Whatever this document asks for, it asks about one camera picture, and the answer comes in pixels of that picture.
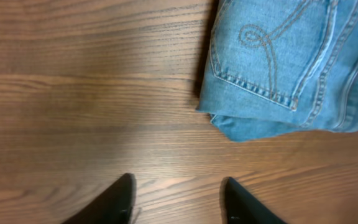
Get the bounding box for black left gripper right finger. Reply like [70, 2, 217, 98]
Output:
[219, 177, 286, 224]

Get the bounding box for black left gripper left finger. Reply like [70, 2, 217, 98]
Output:
[63, 173, 136, 224]

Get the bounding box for light blue denim jeans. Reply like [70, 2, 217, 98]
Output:
[198, 0, 358, 142]

